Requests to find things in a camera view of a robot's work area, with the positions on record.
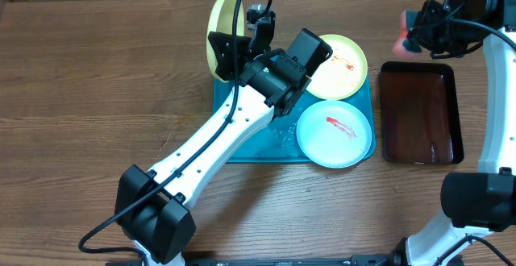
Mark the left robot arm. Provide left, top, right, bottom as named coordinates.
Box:
left=115, top=29, right=332, bottom=265

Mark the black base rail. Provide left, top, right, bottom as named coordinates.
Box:
left=185, top=255, right=389, bottom=266

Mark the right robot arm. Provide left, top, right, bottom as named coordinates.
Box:
left=385, top=0, right=515, bottom=265

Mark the dark brown black tray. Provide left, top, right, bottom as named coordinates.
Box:
left=378, top=61, right=464, bottom=165

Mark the yellow-green plate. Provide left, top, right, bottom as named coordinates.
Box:
left=206, top=0, right=237, bottom=82
left=307, top=34, right=368, bottom=100

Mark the red green scrub sponge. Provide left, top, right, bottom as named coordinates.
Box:
left=393, top=10, right=422, bottom=60

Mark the teal plastic tray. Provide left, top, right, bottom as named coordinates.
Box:
left=228, top=79, right=376, bottom=164

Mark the light blue plate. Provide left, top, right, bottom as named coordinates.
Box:
left=296, top=101, right=372, bottom=168

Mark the yellow-green plate top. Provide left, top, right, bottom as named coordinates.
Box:
left=307, top=34, right=368, bottom=100

